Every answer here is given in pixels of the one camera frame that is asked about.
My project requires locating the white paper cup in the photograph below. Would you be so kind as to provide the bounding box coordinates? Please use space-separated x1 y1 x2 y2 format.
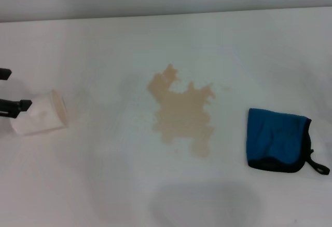
11 89 69 137

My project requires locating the blue rag with black trim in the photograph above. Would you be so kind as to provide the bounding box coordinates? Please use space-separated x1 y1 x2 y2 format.
245 107 331 176

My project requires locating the brown water stain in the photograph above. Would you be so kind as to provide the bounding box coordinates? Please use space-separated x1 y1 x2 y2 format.
147 63 230 158

